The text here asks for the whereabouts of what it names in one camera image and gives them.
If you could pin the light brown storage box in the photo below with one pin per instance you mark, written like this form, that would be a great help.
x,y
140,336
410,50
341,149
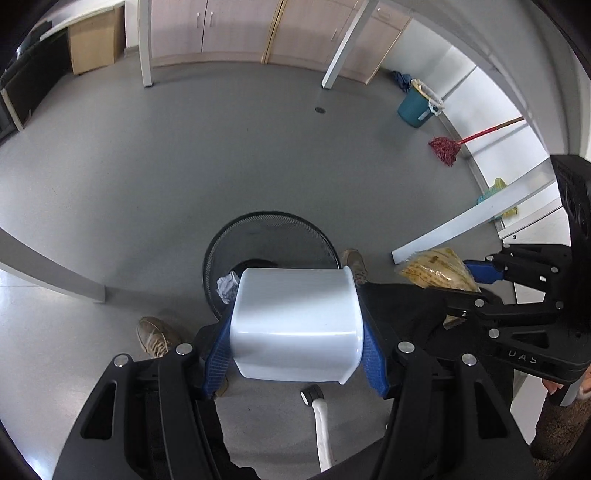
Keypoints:
x,y
97,41

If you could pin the yellow green cloth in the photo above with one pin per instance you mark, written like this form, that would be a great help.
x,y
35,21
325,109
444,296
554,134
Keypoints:
x,y
498,184

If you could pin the black mesh wastebasket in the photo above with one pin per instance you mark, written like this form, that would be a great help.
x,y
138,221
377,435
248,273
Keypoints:
x,y
272,240

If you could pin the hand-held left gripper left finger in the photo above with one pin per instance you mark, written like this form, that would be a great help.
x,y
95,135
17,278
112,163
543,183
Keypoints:
x,y
216,360

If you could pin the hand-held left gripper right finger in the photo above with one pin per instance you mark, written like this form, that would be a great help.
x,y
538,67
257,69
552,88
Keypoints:
x,y
375,364

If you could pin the white paper ball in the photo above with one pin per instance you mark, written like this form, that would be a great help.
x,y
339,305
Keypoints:
x,y
227,287

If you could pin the person's right hand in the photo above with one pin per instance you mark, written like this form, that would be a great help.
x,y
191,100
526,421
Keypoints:
x,y
553,387

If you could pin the blue cloth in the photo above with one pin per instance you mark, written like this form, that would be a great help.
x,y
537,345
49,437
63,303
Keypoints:
x,y
401,79

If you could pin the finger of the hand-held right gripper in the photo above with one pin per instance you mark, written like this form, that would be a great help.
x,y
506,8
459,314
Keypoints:
x,y
517,311
482,271

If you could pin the light wood low cabinet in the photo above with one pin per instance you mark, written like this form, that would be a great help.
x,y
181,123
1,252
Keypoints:
x,y
231,27

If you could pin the person's right forearm brown sleeve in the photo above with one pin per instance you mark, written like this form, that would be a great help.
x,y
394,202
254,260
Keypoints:
x,y
558,429

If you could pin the white plastic container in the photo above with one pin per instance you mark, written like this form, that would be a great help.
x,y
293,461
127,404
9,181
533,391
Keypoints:
x,y
295,323

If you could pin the red mop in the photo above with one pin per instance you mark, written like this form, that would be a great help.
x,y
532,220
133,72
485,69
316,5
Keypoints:
x,y
444,148

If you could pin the yellow checkered snack bag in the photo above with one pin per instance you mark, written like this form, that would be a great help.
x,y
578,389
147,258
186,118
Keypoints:
x,y
434,270

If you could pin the beige left shoe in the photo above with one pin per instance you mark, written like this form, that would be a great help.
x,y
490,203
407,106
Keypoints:
x,y
157,334

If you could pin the black leather sofa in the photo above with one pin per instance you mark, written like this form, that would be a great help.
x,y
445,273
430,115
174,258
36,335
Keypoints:
x,y
27,78

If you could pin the teal bucket with yellow liner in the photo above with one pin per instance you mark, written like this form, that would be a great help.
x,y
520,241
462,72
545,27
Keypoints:
x,y
415,108

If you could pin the white chair leg with caster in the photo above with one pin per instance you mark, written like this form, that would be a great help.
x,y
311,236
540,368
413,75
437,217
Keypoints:
x,y
319,424

